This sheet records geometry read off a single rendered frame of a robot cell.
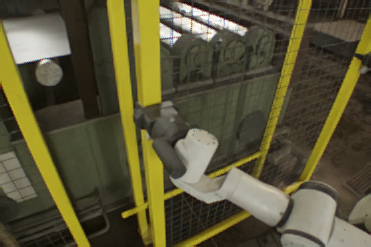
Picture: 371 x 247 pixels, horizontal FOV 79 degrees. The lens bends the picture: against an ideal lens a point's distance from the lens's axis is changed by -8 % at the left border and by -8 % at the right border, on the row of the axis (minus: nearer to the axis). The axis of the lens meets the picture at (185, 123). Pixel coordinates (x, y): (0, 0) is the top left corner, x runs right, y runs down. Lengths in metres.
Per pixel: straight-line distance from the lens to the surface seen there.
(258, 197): 0.50
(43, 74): 1.72
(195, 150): 0.48
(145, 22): 0.57
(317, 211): 0.50
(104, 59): 1.46
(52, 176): 1.02
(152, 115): 0.61
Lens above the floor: 1.80
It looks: 37 degrees down
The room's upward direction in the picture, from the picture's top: 3 degrees clockwise
